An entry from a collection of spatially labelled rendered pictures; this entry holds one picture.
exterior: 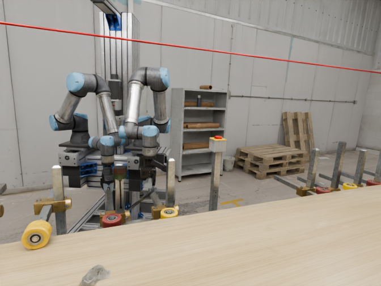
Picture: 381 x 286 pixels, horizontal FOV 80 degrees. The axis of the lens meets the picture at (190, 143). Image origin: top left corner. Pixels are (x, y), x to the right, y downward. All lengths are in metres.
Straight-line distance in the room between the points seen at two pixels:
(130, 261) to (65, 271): 0.19
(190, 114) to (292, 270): 3.58
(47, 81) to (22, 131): 0.76
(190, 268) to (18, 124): 3.30
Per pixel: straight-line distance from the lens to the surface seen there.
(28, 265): 0.94
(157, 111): 1.62
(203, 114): 4.34
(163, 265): 0.83
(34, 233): 0.97
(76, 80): 1.53
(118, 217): 1.08
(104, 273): 0.82
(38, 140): 3.80
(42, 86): 3.72
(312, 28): 6.55
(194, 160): 4.43
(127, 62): 1.97
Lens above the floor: 1.44
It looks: 12 degrees down
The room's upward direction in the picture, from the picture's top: 3 degrees clockwise
